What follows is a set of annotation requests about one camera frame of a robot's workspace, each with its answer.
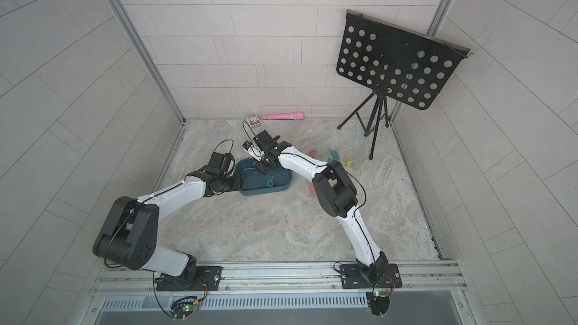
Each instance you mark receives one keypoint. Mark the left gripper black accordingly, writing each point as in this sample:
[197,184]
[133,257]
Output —
[237,183]

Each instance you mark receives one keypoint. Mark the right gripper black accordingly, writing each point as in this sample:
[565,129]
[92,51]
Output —
[265,168]

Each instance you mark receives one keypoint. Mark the teal plastic storage box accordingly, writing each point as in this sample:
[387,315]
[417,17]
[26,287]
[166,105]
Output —
[253,182]

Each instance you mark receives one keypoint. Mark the yellow binder clip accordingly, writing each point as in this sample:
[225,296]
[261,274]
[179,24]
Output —
[349,161]

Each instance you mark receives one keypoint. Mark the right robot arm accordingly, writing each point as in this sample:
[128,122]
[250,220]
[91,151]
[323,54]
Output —
[336,194]

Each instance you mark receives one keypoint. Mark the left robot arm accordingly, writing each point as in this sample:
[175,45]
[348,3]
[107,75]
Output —
[128,236]

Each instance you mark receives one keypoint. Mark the small card box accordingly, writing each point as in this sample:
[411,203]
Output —
[253,120]

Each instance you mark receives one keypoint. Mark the pink microphone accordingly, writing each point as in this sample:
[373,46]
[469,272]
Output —
[295,115]

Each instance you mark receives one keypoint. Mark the left controller board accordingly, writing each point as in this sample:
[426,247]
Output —
[182,308]

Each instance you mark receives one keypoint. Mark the controller board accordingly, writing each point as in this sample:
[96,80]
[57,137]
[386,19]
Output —
[379,303]
[182,308]

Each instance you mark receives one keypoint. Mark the black music stand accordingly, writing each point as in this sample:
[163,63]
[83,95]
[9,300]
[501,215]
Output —
[394,63]

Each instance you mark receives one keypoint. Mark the right controller board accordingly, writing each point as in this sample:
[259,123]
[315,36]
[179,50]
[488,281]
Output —
[379,303]

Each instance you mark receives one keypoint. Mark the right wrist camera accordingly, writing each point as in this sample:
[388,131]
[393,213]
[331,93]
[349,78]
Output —
[261,144]

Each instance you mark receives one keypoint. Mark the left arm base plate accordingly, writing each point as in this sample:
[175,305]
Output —
[197,278]

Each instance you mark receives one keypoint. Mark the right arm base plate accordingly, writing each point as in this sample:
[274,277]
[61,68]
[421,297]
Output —
[357,276]

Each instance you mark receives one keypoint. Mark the aluminium rail frame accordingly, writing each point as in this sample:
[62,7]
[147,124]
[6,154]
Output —
[327,277]

